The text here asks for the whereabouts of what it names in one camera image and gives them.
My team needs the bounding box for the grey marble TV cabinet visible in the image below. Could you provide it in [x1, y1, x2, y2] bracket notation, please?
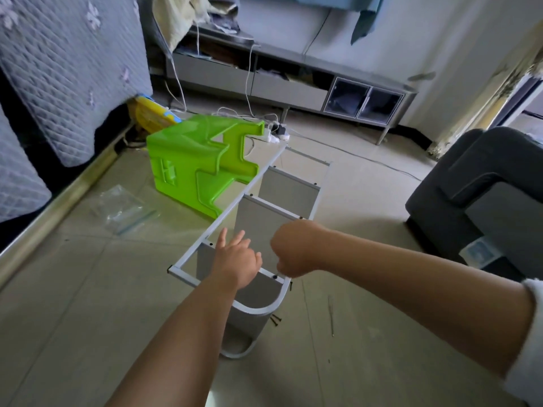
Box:
[165, 25, 417, 145]

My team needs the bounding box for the clear plastic screw bag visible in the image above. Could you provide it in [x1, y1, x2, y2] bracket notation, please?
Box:
[89, 184, 160, 236]

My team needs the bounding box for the yellow plastic basket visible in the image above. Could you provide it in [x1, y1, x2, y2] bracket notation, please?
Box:
[129, 96, 183, 135]

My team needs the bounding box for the person's white shirt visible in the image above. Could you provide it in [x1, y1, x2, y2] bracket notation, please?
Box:
[501, 278, 543, 407]

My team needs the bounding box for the long dark cable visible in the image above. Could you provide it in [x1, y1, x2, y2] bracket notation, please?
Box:
[288, 131, 425, 181]

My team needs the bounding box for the grey sofa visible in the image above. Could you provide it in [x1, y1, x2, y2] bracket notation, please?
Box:
[406, 127, 543, 280]

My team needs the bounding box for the white metal frame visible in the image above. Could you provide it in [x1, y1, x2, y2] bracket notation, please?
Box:
[167, 144, 332, 317]
[219, 284, 294, 360]

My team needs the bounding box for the person's left hand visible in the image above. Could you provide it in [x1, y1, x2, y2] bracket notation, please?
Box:
[210, 228, 264, 292]

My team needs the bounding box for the tangle of white cables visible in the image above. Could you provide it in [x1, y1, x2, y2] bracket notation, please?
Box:
[165, 46, 290, 145]

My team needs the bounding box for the person's left forearm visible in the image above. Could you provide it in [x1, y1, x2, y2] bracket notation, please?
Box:
[106, 279, 239, 407]

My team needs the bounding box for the patterned beige curtain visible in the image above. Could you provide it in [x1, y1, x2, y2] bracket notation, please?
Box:
[428, 25, 543, 159]

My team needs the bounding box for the green plastic stool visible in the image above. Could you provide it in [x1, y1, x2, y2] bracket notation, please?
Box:
[146, 114, 266, 221]

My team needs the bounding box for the grey textured furniture cover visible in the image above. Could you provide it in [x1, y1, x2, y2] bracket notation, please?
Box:
[0, 0, 154, 224]

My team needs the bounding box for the chrome metal base rail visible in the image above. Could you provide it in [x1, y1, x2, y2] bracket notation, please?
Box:
[0, 135, 128, 289]

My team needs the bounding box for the pile of pale cloth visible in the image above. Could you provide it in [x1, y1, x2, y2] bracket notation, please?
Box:
[153, 0, 243, 51]

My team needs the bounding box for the person's right forearm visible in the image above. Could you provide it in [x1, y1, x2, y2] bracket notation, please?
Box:
[318, 228, 536, 378]

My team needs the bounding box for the person's right hand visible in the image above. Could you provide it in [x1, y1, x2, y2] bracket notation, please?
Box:
[270, 218, 332, 279]

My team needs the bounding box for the blue cloth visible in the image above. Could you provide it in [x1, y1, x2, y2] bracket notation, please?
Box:
[242, 0, 387, 45]

